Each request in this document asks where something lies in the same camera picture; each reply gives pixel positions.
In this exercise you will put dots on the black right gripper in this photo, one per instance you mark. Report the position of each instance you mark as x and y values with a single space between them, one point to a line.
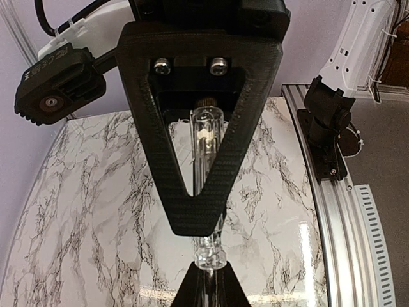
268 19

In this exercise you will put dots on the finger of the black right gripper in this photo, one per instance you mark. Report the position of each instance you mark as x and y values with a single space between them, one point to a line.
198 128

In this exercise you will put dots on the right aluminium frame post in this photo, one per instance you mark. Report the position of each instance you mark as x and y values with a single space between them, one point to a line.
18 32

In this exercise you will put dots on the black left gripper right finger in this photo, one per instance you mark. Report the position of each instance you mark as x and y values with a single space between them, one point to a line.
229 290

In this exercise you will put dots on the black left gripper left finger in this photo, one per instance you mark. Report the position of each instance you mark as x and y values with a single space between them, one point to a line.
190 291

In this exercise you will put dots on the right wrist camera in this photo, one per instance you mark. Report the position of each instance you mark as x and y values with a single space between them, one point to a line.
58 85

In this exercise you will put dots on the front aluminium rail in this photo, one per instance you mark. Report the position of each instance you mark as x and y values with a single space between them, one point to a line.
363 218

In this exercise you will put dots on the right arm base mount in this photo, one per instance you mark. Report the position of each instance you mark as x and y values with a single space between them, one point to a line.
327 160

